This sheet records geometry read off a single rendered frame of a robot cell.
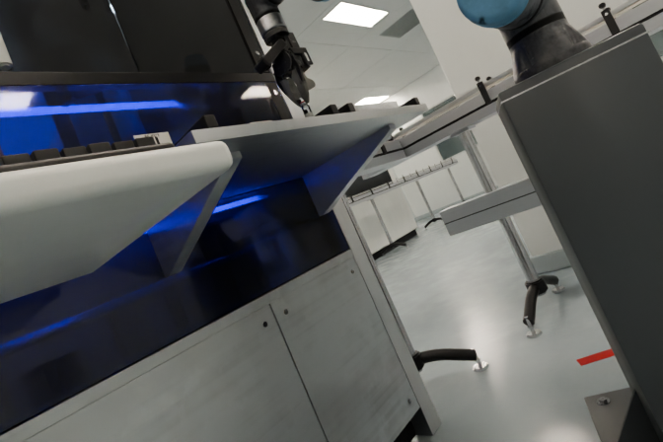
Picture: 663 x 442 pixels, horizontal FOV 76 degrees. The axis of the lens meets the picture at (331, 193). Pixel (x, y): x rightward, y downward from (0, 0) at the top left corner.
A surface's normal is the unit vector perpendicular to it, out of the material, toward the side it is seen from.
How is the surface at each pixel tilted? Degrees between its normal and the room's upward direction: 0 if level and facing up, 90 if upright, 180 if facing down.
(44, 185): 90
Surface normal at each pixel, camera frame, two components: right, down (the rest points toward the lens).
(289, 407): 0.68, -0.35
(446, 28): -0.62, 0.21
